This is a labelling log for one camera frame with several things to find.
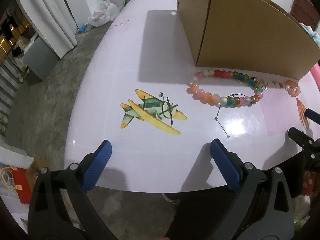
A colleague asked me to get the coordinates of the white plastic bag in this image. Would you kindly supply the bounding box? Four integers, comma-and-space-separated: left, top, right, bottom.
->
88, 1, 120, 27

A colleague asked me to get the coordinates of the brown cardboard box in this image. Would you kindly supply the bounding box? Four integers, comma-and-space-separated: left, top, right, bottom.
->
177, 0, 319, 80

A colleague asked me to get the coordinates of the pink floral blanket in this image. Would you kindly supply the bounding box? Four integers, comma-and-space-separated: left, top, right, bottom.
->
310, 63, 320, 90

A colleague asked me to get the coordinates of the dark red door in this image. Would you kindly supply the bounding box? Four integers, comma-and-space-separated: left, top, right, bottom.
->
290, 0, 319, 31

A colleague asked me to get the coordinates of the grey cabinet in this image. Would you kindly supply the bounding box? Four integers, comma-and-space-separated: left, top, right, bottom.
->
22, 36, 60, 81

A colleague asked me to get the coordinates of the gold loop charm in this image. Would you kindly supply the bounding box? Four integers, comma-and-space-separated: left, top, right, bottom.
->
258, 79, 269, 90

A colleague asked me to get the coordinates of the red gift bag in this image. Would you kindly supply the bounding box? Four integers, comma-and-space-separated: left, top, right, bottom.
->
1, 166, 32, 204

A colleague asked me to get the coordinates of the multicolour bead bracelet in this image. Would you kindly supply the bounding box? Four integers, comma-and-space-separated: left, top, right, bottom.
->
186, 69, 264, 108

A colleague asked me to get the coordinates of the white curtain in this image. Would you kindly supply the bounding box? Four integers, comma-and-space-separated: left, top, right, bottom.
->
16, 0, 78, 58

